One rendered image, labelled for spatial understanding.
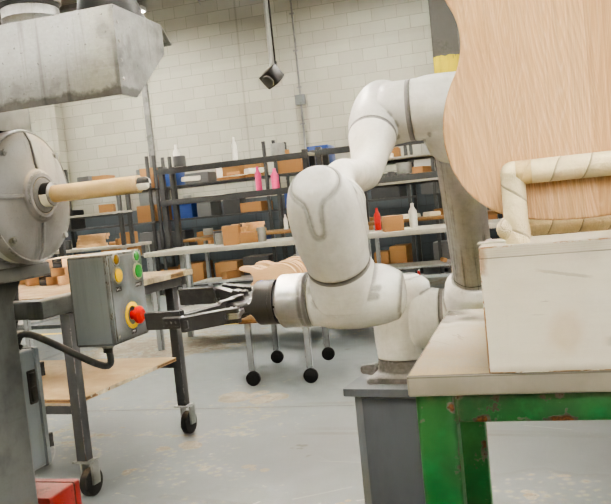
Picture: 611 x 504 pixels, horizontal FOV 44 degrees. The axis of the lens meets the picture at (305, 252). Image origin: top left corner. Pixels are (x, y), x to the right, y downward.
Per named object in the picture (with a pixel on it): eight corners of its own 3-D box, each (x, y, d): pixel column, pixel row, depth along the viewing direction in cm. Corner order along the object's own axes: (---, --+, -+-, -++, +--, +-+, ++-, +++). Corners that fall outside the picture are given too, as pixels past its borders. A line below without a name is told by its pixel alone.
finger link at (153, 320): (187, 326, 126) (185, 328, 125) (149, 329, 128) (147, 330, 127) (183, 309, 125) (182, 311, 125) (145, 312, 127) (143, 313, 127)
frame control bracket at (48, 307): (27, 320, 158) (25, 302, 158) (79, 306, 176) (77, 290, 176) (44, 319, 157) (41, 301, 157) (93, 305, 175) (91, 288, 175)
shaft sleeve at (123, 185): (49, 202, 142) (47, 185, 142) (60, 202, 145) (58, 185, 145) (136, 192, 137) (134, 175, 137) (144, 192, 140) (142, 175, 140)
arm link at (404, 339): (381, 350, 214) (374, 272, 212) (447, 347, 209) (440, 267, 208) (371, 363, 198) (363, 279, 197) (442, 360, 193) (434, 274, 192)
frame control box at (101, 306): (9, 382, 167) (-6, 265, 165) (65, 360, 187) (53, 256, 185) (108, 378, 160) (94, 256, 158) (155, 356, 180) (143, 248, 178)
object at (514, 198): (505, 244, 102) (499, 174, 101) (506, 243, 105) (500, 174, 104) (530, 242, 101) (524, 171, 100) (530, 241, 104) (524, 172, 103)
